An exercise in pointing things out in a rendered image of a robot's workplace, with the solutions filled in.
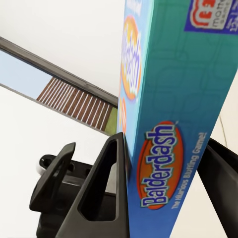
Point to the board game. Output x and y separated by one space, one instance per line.
178 61

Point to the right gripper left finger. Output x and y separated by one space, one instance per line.
82 218

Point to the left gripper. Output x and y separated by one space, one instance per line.
54 198

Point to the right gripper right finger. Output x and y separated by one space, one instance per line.
218 170

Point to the bed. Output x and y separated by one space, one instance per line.
197 217

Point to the door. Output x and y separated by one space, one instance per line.
45 83

